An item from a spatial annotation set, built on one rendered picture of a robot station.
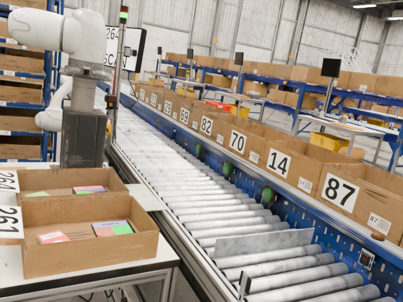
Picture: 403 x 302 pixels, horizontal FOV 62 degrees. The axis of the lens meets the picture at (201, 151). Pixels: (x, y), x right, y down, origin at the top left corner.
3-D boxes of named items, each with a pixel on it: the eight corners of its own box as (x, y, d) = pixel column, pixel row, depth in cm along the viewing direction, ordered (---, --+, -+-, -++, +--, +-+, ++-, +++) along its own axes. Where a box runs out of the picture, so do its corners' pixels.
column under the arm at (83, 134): (54, 185, 150) (59, 113, 142) (49, 166, 171) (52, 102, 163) (113, 183, 163) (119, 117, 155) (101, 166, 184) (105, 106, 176)
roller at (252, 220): (176, 231, 137) (178, 220, 136) (275, 222, 161) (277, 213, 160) (181, 238, 133) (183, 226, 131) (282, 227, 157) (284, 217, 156)
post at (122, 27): (105, 150, 245) (116, 23, 224) (111, 150, 248) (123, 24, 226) (108, 154, 235) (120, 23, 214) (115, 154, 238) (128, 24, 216)
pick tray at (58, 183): (14, 192, 137) (15, 169, 134) (108, 187, 157) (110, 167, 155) (19, 225, 114) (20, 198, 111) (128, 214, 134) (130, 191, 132)
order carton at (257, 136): (223, 148, 214) (228, 123, 210) (261, 150, 227) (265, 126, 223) (260, 169, 180) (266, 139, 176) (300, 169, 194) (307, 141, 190)
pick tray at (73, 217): (18, 229, 111) (18, 201, 109) (129, 217, 131) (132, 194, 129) (23, 280, 88) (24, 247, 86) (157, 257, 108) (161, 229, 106)
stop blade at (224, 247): (211, 260, 117) (216, 238, 114) (308, 247, 138) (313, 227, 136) (212, 262, 116) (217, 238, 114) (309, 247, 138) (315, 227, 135)
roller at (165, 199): (156, 204, 159) (157, 195, 158) (245, 200, 183) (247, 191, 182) (159, 209, 155) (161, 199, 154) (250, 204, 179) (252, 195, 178)
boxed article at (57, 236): (57, 265, 96) (57, 260, 95) (36, 239, 106) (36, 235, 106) (82, 257, 101) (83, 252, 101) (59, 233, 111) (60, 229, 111)
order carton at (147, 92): (138, 100, 381) (140, 85, 377) (162, 102, 395) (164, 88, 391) (149, 106, 348) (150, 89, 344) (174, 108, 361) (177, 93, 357)
